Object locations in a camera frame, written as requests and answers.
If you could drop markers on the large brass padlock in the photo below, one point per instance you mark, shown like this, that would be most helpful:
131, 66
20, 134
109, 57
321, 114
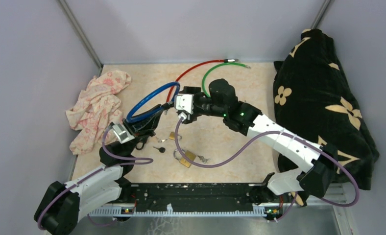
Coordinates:
189, 155

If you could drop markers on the pink patterned cloth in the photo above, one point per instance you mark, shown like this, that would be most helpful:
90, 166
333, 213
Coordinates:
96, 107

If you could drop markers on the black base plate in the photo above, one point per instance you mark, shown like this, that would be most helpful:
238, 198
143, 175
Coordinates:
199, 197

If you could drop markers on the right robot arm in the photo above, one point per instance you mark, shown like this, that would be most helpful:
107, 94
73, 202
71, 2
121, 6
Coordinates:
314, 170

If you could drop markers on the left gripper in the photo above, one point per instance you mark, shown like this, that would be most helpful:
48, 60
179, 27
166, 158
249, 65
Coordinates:
144, 128

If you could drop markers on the black floral blanket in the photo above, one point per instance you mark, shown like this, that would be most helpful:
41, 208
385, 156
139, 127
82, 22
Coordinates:
312, 98

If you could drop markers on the small brass padlock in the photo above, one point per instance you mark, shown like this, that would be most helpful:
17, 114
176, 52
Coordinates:
173, 136

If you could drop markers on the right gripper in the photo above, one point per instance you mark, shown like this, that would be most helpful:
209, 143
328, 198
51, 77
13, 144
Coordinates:
190, 91

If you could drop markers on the black cable lock head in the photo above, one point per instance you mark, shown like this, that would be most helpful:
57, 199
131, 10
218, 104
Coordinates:
140, 145

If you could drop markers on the black-headed key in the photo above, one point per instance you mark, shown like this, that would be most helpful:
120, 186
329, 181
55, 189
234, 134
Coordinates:
160, 149

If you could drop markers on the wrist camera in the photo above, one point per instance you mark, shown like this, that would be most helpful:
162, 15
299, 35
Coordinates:
184, 106
122, 133

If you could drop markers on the red cable lock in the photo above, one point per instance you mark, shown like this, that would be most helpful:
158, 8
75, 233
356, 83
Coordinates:
219, 63

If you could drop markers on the blue cable lock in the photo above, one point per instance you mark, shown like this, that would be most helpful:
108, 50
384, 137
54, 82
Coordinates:
147, 100

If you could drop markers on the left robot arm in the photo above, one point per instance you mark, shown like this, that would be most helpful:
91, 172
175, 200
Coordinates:
65, 204

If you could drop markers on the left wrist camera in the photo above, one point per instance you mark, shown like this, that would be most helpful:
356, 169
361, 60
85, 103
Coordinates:
122, 133

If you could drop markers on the silver key bunch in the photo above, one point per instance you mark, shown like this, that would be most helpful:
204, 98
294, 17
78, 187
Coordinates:
203, 159

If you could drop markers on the small padlock key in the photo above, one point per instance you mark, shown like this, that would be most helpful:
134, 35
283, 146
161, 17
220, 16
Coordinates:
160, 140

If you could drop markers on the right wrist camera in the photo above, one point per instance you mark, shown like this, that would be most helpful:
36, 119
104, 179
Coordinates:
184, 106

